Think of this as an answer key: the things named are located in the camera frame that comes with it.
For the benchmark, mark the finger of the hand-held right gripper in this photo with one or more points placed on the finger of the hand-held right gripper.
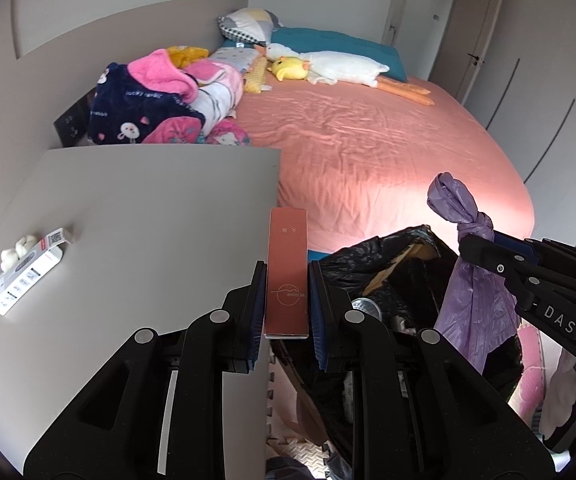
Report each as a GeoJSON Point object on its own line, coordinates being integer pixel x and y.
{"type": "Point", "coordinates": [487, 260]}
{"type": "Point", "coordinates": [517, 251]}

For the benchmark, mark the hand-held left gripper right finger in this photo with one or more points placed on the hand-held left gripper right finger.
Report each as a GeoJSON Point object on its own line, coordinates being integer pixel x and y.
{"type": "Point", "coordinates": [318, 320]}

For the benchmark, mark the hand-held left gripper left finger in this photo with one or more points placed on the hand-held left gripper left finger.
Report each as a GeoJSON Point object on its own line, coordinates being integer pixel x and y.
{"type": "Point", "coordinates": [257, 320]}

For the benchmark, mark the purple plastic bag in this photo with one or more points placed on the purple plastic bag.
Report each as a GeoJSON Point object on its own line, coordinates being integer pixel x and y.
{"type": "Point", "coordinates": [472, 305]}

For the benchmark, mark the rose gold slim box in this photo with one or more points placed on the rose gold slim box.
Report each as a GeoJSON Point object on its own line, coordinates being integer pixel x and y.
{"type": "Point", "coordinates": [288, 270]}

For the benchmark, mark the black trash bag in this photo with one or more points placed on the black trash bag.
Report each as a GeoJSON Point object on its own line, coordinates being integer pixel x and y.
{"type": "Point", "coordinates": [357, 260]}

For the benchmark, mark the metal can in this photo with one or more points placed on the metal can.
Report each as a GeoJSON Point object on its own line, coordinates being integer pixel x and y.
{"type": "Point", "coordinates": [365, 306]}

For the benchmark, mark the cardboard box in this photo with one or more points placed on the cardboard box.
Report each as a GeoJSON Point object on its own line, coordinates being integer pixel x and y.
{"type": "Point", "coordinates": [392, 272]}

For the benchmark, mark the foam puzzle floor mat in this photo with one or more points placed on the foam puzzle floor mat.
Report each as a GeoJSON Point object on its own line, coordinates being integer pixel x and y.
{"type": "Point", "coordinates": [300, 452]}

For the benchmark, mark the white bedside table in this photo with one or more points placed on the white bedside table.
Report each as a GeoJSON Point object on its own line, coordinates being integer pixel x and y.
{"type": "Point", "coordinates": [143, 220]}

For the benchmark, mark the bed with pink sheet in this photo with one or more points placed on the bed with pink sheet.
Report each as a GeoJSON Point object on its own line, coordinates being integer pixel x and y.
{"type": "Point", "coordinates": [367, 150]}

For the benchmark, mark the white wardrobe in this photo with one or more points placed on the white wardrobe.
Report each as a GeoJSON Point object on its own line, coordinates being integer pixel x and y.
{"type": "Point", "coordinates": [557, 85]}

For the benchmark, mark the pink printed blanket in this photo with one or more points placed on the pink printed blanket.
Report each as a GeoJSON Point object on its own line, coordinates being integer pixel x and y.
{"type": "Point", "coordinates": [178, 130]}

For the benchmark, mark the pink and white blanket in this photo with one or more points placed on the pink and white blanket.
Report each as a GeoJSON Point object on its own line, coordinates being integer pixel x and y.
{"type": "Point", "coordinates": [213, 95]}

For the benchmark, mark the white door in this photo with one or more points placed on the white door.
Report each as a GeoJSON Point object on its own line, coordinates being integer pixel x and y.
{"type": "Point", "coordinates": [482, 20]}

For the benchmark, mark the white cardboard packet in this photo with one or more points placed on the white cardboard packet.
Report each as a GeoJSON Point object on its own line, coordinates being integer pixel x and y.
{"type": "Point", "coordinates": [23, 280]}

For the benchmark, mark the long yellow pillow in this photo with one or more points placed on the long yellow pillow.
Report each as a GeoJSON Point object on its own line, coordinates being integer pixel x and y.
{"type": "Point", "coordinates": [255, 77]}

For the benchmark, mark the white goose plush toy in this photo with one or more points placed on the white goose plush toy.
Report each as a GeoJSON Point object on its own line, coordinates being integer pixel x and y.
{"type": "Point", "coordinates": [338, 65]}

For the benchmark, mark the navy fleece garment pink lining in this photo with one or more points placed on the navy fleece garment pink lining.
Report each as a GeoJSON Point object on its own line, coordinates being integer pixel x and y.
{"type": "Point", "coordinates": [118, 110]}

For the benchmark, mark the crumpled white tissue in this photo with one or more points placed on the crumpled white tissue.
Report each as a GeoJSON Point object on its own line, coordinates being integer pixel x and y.
{"type": "Point", "coordinates": [13, 255]}

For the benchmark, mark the yellow duck plush toy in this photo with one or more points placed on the yellow duck plush toy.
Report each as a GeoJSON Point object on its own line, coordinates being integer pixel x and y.
{"type": "Point", "coordinates": [290, 67]}

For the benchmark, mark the teal pillow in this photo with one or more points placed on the teal pillow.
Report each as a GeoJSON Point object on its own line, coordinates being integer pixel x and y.
{"type": "Point", "coordinates": [347, 42]}

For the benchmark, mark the pastel bumper pillow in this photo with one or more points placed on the pastel bumper pillow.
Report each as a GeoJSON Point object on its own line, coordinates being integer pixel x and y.
{"type": "Point", "coordinates": [233, 57]}

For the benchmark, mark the yellow blanket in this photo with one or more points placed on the yellow blanket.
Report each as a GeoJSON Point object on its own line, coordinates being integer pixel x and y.
{"type": "Point", "coordinates": [188, 55]}

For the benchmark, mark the patchwork pillow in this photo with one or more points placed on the patchwork pillow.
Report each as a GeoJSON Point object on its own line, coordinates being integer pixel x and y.
{"type": "Point", "coordinates": [248, 25]}

